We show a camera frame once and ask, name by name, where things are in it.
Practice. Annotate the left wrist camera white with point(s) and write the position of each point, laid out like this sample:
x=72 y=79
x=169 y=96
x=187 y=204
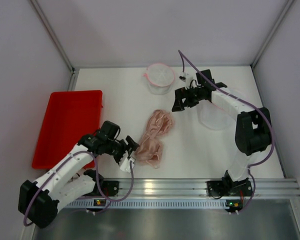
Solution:
x=127 y=164

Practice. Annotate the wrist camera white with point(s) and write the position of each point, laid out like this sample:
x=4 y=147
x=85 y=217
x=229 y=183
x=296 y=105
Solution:
x=127 y=164
x=187 y=79

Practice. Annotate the aluminium mounting rail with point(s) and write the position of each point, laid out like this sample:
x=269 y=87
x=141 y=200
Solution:
x=271 y=188

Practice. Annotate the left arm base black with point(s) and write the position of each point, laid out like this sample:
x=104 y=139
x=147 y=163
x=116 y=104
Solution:
x=110 y=188

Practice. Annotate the red plastic bin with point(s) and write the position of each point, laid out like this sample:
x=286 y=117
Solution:
x=69 y=116

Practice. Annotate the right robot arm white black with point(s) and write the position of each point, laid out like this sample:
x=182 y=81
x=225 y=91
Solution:
x=253 y=130

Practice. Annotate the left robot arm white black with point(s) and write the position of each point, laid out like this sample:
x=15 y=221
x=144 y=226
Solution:
x=41 y=200

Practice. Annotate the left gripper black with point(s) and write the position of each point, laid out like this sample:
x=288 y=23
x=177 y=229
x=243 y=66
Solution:
x=123 y=150

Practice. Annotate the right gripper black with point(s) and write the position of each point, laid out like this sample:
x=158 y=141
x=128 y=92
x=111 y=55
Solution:
x=187 y=95

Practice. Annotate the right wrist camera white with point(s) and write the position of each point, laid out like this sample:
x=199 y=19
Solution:
x=187 y=79

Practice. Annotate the spare white mesh laundry bag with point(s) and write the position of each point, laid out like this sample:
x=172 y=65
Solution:
x=220 y=111

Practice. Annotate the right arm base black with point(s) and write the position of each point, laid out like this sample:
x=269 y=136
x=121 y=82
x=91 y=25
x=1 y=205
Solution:
x=222 y=188

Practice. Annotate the slotted cable duct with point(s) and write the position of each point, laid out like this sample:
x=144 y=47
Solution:
x=95 y=203

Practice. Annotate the white mesh laundry bag pink trim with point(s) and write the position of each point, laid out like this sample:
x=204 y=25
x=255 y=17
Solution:
x=159 y=78

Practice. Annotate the pink lace bra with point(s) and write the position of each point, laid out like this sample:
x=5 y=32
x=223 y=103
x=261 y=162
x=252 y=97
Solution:
x=150 y=149

